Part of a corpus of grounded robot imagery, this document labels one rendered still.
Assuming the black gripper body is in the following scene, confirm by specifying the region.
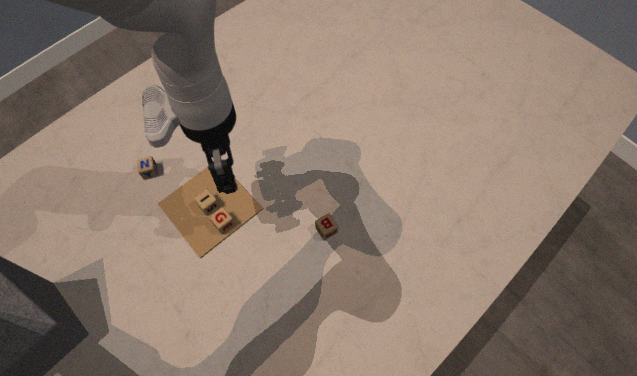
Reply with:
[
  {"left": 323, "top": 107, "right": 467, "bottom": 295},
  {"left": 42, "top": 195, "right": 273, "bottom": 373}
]
[{"left": 180, "top": 101, "right": 236, "bottom": 158}]

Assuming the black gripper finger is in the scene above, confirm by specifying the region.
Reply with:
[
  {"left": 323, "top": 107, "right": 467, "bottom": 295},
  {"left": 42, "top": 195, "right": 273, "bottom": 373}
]
[{"left": 201, "top": 135, "right": 238, "bottom": 194}]

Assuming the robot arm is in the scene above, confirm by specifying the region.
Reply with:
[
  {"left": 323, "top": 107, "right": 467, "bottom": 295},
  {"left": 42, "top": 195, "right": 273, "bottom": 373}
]
[{"left": 46, "top": 0, "right": 232, "bottom": 148}]

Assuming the tan square mat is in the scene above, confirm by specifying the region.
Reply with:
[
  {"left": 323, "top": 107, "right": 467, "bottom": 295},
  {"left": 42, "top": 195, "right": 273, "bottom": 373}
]
[{"left": 158, "top": 167, "right": 263, "bottom": 259}]

